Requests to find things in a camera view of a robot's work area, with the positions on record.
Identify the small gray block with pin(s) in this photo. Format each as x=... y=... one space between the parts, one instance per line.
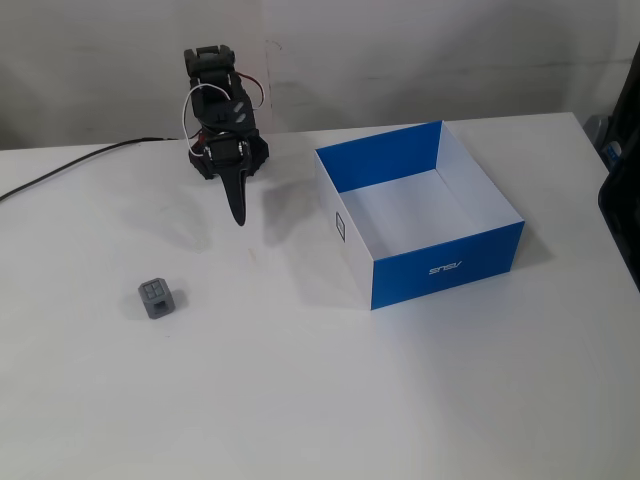
x=156 y=297

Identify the blue and white cardboard box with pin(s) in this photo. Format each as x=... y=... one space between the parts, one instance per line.
x=440 y=272

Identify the gray plastic item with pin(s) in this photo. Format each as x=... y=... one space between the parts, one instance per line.
x=602 y=137

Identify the black robot arm with base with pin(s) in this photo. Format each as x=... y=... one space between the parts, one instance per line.
x=210 y=65

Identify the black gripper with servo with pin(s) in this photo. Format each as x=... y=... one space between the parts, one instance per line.
x=224 y=152

